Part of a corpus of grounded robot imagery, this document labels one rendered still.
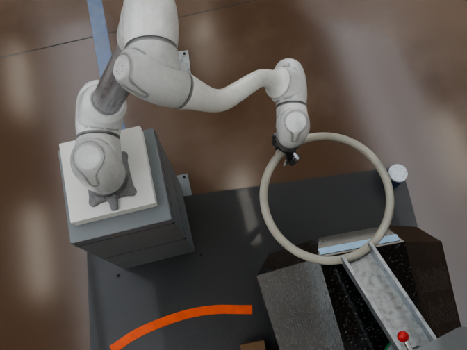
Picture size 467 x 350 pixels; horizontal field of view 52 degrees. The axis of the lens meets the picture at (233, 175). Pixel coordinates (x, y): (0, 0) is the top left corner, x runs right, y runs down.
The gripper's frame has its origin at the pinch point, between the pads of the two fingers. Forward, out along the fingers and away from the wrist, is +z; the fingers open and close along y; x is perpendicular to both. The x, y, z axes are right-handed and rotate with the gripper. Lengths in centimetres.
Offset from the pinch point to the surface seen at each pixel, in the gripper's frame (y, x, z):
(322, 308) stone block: 53, -27, 0
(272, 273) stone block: 31.6, -31.5, 15.5
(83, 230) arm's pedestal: -27, -78, 2
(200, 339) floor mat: 34, -77, 76
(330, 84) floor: -29, 75, 87
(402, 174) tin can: 39, 60, 66
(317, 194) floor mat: 17, 21, 80
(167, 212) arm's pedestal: -11.8, -48.5, 1.8
